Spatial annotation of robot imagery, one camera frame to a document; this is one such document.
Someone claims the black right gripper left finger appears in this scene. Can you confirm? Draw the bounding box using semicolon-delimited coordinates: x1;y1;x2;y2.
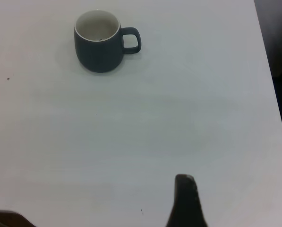
0;209;36;227

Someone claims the dark grey ceramic mug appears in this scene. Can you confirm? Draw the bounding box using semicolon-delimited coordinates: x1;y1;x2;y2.
74;9;142;73

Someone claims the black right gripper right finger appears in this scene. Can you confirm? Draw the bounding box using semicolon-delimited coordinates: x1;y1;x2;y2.
165;174;209;227

